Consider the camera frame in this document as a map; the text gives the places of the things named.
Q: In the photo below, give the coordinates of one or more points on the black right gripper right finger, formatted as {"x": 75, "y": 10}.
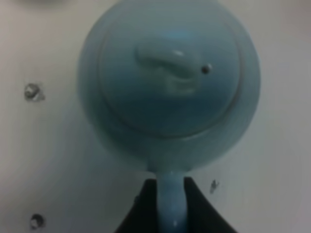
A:
{"x": 202, "y": 216}

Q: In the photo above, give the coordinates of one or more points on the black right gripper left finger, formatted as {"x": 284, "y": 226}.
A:
{"x": 142, "y": 217}

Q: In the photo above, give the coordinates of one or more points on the light blue porcelain teapot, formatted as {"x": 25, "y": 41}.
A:
{"x": 171, "y": 85}

